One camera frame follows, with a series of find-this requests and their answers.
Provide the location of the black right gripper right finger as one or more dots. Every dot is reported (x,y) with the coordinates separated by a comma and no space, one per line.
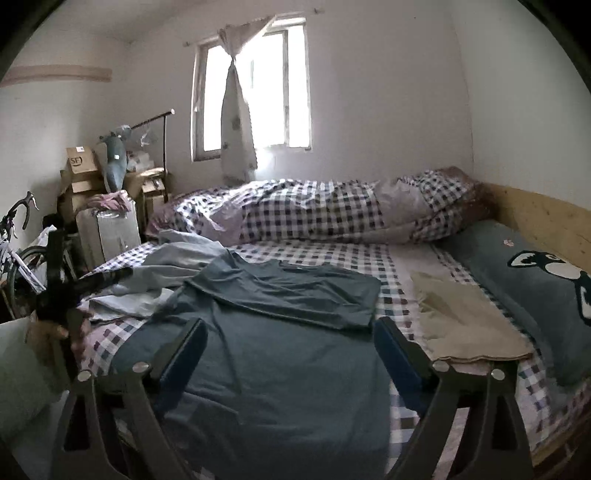
(494,442)

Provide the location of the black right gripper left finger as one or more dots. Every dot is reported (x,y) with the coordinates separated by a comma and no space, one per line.
(109,426)

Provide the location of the light blue garment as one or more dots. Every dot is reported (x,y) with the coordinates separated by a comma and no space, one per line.
(177,257)

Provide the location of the dark teal t-shirt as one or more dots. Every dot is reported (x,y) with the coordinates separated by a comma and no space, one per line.
(289,386)

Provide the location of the left forearm light sleeve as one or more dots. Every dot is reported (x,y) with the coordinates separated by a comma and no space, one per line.
(27,386)

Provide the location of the black clothes rack pole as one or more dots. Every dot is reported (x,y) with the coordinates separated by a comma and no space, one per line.
(163,117)

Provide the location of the person left hand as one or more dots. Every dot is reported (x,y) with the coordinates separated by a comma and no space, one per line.
(42,335)

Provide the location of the bicycle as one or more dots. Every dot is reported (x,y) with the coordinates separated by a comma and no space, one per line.
(24,271)

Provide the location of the pink cloth on suitcase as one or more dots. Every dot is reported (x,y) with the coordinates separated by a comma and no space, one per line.
(115,202)

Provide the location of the cardboard boxes stack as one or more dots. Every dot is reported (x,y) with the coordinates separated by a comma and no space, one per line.
(81,178)

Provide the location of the plaid bed sheet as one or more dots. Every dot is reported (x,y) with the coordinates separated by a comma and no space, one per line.
(388,265)

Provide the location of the tan folded garment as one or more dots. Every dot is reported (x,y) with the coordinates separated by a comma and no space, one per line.
(461,324)

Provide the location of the teal shark plush toy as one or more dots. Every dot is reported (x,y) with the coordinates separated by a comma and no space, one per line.
(112,157)

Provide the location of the teal dog print pillow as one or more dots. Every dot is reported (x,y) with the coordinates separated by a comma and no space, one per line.
(547,296)

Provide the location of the white tied curtain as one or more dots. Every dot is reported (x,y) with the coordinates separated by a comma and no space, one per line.
(238,155)

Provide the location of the wooden bed headboard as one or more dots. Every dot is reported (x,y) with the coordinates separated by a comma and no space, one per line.
(554,225)

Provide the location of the plaid rolled duvet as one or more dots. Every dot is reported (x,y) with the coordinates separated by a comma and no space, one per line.
(418,208)

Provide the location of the bright window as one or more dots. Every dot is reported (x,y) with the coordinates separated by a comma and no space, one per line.
(275,80)

